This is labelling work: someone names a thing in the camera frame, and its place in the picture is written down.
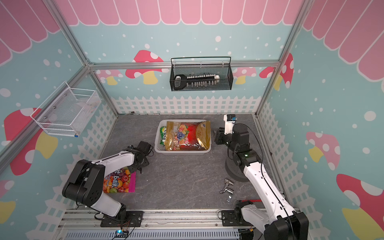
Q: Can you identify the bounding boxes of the black socket tool set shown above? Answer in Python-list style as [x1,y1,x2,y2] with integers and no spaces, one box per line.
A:
[174,74,220,90]

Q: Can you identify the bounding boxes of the white plastic basket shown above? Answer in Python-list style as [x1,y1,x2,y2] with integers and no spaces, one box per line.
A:
[155,119,212,156]

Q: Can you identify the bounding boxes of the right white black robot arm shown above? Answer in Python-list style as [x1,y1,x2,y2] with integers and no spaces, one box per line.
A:
[215,121,309,240]

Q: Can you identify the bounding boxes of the green candy bag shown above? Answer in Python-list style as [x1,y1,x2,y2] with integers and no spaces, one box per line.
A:
[160,126,167,146]

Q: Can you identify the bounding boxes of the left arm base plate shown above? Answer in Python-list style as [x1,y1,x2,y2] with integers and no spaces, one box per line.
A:
[100,211,144,228]

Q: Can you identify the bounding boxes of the white wire wall basket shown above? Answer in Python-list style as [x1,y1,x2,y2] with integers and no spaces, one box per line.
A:
[30,82,102,138]

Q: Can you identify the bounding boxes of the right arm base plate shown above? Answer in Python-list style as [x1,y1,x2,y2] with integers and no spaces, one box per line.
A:
[218,210,240,227]

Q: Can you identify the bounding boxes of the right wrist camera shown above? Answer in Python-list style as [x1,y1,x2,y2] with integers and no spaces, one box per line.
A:
[224,114,237,135]

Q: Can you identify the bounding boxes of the red handled tool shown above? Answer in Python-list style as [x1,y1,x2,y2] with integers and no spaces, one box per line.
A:
[241,199,262,203]

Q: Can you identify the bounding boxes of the black wire wall basket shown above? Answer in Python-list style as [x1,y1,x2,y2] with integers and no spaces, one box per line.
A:
[170,57,234,92]

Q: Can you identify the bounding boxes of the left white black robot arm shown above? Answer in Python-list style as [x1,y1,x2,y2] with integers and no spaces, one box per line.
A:
[62,141,153,221]

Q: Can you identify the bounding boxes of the pink fruit chewy candy bag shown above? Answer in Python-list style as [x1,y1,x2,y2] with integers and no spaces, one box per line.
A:
[103,167,136,194]

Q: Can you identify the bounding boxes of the small circuit board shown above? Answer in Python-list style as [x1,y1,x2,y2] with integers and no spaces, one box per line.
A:
[114,230,130,238]

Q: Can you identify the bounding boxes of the silver metal clamp parts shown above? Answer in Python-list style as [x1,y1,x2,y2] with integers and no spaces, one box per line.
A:
[220,178,234,203]

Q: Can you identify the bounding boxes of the large gold red candy bag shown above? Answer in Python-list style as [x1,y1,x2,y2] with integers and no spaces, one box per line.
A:
[165,121,211,152]

